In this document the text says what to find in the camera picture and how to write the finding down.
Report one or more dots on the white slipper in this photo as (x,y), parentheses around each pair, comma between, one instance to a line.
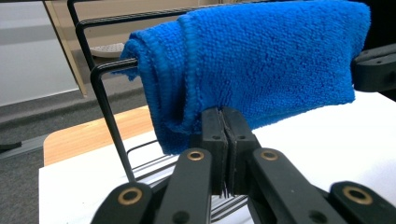
(107,49)

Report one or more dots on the white cabinet panel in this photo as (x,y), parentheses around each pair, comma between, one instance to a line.
(31,53)

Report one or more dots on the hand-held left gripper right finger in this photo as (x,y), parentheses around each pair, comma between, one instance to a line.
(241,146)

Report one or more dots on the white table board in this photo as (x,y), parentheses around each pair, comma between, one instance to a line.
(311,155)

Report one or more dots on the wooden table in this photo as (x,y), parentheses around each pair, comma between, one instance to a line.
(90,137)

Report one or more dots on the blue towel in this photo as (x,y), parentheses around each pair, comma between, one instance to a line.
(249,65)

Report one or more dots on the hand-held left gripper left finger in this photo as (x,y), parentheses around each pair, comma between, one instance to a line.
(214,146)

